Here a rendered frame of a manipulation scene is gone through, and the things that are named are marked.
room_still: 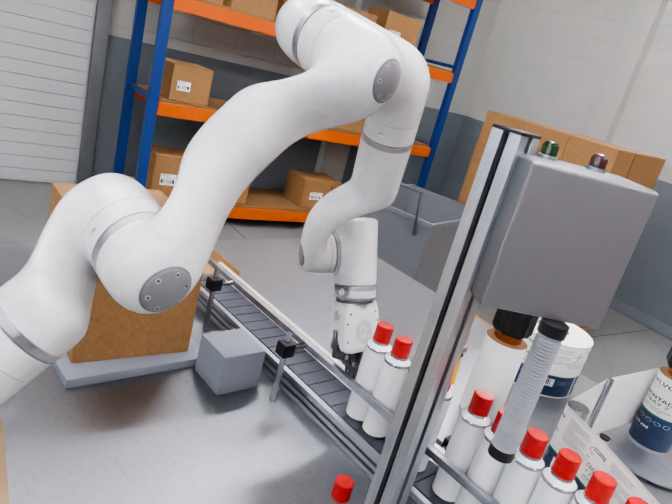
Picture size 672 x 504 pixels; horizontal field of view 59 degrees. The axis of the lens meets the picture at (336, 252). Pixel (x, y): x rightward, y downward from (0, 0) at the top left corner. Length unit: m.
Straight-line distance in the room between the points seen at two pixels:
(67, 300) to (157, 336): 0.48
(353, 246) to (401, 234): 2.21
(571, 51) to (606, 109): 0.79
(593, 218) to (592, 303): 0.12
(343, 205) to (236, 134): 0.33
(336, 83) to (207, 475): 0.67
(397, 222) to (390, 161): 2.34
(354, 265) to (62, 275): 0.53
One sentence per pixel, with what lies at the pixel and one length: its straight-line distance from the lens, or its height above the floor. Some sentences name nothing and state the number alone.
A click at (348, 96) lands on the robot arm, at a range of 0.78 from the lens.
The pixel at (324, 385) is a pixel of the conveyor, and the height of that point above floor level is 0.88.
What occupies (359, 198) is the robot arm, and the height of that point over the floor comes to 1.30.
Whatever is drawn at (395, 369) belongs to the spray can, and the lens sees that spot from 1.09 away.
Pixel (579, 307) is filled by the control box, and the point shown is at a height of 1.31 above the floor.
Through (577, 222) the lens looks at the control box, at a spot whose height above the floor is 1.42.
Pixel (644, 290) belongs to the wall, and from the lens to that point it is 5.80.
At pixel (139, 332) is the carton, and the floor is 0.91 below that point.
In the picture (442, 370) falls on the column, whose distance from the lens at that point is 0.85.
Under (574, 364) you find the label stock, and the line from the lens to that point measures 1.57.
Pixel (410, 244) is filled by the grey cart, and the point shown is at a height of 0.64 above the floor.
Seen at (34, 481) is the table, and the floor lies 0.83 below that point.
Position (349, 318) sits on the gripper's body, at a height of 1.07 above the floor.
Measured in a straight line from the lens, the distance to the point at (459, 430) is 1.02.
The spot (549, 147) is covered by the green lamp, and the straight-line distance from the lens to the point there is 0.80.
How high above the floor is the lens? 1.54
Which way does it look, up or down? 18 degrees down
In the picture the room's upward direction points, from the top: 15 degrees clockwise
